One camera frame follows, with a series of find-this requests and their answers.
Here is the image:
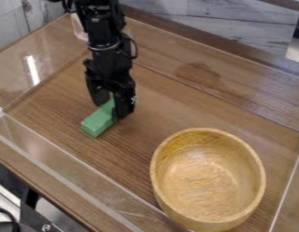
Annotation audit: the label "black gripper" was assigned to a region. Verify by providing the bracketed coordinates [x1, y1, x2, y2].
[84, 34, 137, 121]

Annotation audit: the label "green rectangular block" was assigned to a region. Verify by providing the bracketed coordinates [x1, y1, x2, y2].
[81, 100, 115, 138]

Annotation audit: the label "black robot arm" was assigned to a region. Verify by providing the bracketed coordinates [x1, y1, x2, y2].
[46, 0, 139, 120]

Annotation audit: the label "brown wooden bowl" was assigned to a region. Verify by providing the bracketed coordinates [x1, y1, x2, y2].
[149, 128, 267, 232]

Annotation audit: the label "clear acrylic tray walls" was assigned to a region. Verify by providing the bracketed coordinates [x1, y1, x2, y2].
[0, 9, 299, 232]

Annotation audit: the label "clear acrylic corner bracket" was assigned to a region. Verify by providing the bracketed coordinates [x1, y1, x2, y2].
[72, 14, 88, 42]

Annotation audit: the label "black table leg bracket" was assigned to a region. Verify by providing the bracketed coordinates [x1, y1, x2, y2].
[20, 188, 62, 232]

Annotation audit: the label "black cable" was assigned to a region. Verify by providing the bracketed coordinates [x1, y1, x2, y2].
[0, 207, 21, 232]

